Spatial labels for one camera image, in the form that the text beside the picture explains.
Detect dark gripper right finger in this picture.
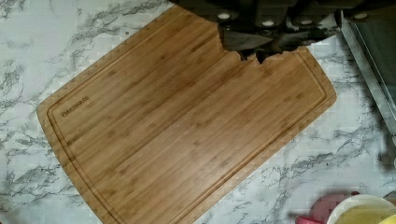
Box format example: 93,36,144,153
255,28,338,63

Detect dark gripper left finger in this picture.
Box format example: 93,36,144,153
218,23,275,62

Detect stainless steel toaster oven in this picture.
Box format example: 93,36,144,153
342,7,396,135

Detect bamboo cutting board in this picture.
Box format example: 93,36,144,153
37,7,336,224

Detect pink red cloth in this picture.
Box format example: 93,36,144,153
295,191,360,224

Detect white bowl yellow contents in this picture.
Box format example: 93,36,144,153
326,194,395,224

